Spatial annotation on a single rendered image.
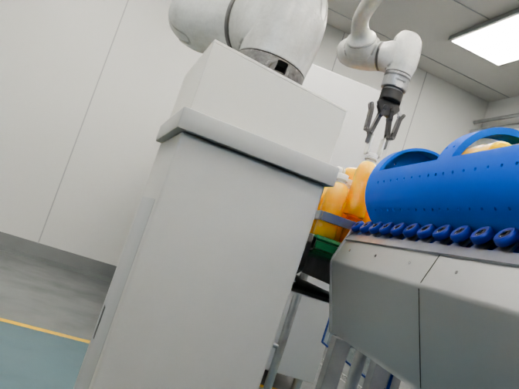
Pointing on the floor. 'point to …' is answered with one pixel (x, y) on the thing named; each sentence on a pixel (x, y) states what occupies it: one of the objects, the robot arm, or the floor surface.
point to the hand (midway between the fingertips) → (374, 147)
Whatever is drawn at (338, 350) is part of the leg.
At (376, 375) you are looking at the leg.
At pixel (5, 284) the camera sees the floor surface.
